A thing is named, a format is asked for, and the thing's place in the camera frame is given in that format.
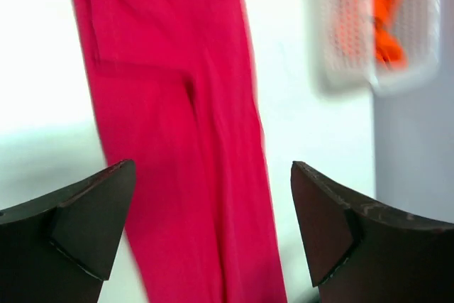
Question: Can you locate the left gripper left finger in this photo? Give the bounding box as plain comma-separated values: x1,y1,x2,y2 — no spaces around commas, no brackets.
1,160,135,303

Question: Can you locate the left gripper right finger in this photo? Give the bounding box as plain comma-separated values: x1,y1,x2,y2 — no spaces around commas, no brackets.
291,161,453,303

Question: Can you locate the crimson red t-shirt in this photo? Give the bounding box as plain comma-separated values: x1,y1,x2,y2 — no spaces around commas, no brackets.
73,0,287,302

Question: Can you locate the white plastic perforated basket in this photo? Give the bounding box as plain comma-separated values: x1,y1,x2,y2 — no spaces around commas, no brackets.
315,0,441,95

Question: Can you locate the orange t-shirt in basket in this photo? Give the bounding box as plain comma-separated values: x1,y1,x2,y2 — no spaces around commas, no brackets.
373,0,406,69

